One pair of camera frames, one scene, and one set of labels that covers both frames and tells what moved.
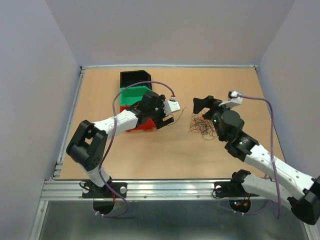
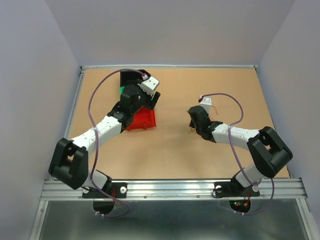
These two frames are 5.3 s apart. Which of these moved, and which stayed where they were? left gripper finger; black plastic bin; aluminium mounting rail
Moved: left gripper finger
Stayed: black plastic bin; aluminium mounting rail
